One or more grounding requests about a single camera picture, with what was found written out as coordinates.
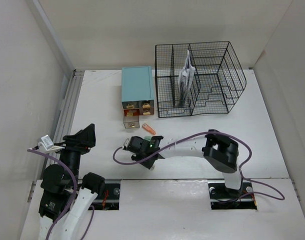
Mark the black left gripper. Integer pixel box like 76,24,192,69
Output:
52,122,96,186

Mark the orange highlighter marker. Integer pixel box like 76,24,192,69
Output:
142,123,156,136

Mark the wooden drawer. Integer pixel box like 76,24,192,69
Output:
139,107,155,116
123,109,140,129

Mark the white Canon paper booklet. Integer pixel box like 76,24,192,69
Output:
177,50,196,107

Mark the green highlighter marker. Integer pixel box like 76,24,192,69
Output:
144,136,152,141

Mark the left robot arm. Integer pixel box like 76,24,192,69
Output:
35,123,105,240

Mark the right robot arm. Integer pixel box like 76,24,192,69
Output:
123,133,243,198

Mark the teal wooden drawer box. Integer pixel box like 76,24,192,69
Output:
121,66,155,111

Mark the aluminium frame rail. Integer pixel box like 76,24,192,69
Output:
42,69,84,180

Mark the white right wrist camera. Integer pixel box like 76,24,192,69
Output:
123,138,131,150

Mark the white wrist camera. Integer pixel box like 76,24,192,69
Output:
123,138,131,150
37,135,64,154

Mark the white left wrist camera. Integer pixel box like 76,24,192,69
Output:
37,135,64,154

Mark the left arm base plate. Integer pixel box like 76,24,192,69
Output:
92,181,121,211

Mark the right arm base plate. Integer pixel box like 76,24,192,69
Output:
208,181,257,210

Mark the black wire mesh organizer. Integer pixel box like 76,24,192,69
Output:
154,41,247,118

